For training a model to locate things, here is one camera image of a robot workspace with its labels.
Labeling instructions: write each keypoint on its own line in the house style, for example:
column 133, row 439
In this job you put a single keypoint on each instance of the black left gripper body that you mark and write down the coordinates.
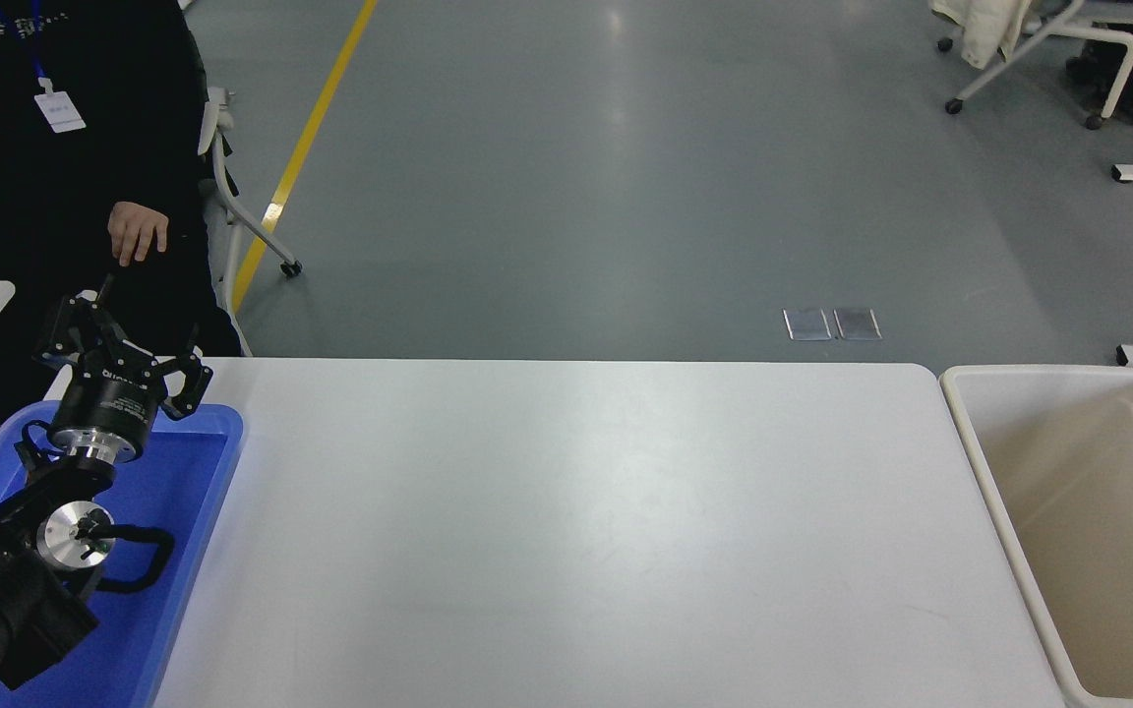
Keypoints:
column 109, row 408

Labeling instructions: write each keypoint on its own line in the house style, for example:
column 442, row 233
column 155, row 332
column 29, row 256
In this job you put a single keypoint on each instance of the person's left hand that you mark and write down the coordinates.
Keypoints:
column 139, row 231

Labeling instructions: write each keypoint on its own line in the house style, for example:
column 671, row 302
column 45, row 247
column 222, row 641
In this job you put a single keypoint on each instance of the blue plastic tray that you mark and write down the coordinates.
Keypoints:
column 183, row 492

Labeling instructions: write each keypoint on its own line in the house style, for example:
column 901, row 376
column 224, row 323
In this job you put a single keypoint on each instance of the grey wheeled chair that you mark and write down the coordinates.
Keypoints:
column 291, row 267

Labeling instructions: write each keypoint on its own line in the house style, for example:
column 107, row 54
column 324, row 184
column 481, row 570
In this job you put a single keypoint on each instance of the white name badge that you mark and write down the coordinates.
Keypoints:
column 60, row 111

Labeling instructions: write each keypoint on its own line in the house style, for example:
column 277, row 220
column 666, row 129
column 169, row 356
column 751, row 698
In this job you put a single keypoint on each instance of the silver floor plate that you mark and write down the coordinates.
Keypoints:
column 806, row 324
column 857, row 324

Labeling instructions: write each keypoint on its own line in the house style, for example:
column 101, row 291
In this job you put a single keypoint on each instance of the white wheeled chair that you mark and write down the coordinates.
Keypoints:
column 953, row 105

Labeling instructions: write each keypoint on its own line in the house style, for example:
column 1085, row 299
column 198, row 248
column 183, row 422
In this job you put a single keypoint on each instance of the cream puffy jacket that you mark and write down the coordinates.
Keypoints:
column 989, row 25

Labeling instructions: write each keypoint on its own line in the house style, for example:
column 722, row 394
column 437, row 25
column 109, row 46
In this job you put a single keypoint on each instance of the large pale bin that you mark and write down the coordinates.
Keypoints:
column 1098, row 511

